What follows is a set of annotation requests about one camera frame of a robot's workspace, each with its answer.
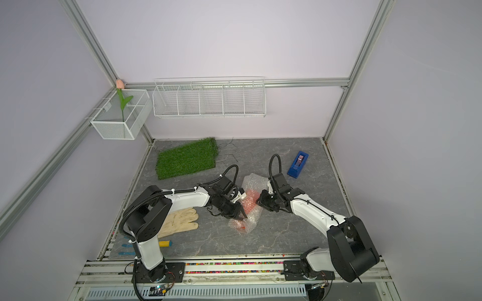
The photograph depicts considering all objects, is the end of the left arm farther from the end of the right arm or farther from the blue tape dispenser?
the blue tape dispenser

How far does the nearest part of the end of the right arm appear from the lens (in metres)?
0.63

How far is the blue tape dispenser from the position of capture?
1.01 m

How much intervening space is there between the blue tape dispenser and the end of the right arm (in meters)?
0.27

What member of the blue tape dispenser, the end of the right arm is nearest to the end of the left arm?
the end of the right arm
